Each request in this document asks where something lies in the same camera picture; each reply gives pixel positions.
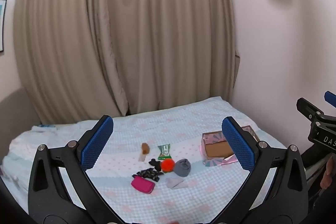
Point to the orange pompom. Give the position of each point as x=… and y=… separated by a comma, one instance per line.
x=168, y=165

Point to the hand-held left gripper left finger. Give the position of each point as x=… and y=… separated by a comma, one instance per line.
x=97, y=145

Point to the black patterned cloth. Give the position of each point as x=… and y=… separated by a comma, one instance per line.
x=148, y=174

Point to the green snack packet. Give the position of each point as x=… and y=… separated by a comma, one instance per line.
x=163, y=151

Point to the light grey cloth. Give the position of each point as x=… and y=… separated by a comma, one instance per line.
x=175, y=183

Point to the beige curtain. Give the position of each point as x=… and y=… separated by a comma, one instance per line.
x=118, y=29

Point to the printed cardboard box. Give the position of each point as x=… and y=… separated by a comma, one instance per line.
x=218, y=151

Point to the magenta pouch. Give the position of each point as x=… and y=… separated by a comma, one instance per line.
x=143, y=185

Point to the framed wall picture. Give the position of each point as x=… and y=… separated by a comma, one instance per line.
x=2, y=24

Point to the small blue item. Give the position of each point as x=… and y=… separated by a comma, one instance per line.
x=47, y=125

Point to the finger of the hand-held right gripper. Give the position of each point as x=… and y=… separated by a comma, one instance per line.
x=330, y=97
x=308, y=108

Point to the small black sock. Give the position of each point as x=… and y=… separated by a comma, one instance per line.
x=156, y=164

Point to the person's right hand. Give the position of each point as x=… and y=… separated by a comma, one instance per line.
x=327, y=174

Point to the light blue printed bedsheet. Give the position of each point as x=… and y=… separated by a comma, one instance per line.
x=183, y=200

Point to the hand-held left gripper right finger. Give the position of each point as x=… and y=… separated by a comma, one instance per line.
x=237, y=145

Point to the small brown and white toy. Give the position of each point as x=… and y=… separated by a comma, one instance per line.
x=145, y=149

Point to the grey sock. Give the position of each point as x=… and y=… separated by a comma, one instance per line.
x=183, y=167

